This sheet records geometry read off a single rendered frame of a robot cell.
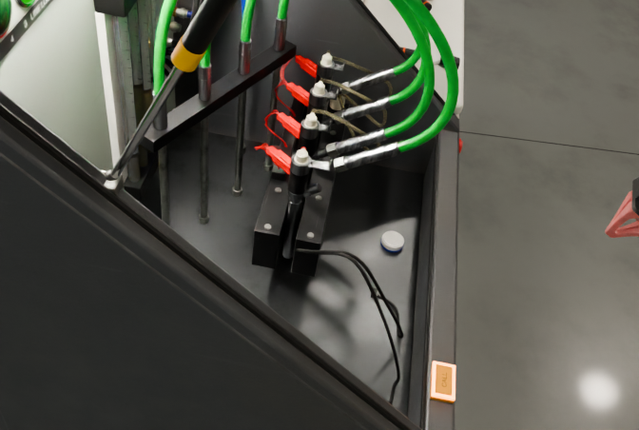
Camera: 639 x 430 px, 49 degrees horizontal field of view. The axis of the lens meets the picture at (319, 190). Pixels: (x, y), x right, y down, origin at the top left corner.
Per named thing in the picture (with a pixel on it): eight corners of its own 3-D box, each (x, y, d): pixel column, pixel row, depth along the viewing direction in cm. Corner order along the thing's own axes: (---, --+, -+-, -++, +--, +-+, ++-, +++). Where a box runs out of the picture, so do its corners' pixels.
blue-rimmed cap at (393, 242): (401, 254, 121) (403, 249, 120) (379, 250, 121) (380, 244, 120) (403, 238, 124) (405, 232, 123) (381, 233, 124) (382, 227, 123)
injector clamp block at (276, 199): (309, 303, 112) (321, 243, 101) (248, 291, 112) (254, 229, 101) (338, 164, 136) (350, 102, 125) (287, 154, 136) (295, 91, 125)
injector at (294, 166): (308, 265, 111) (324, 171, 96) (277, 260, 111) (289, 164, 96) (310, 252, 113) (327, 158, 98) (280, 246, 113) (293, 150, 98)
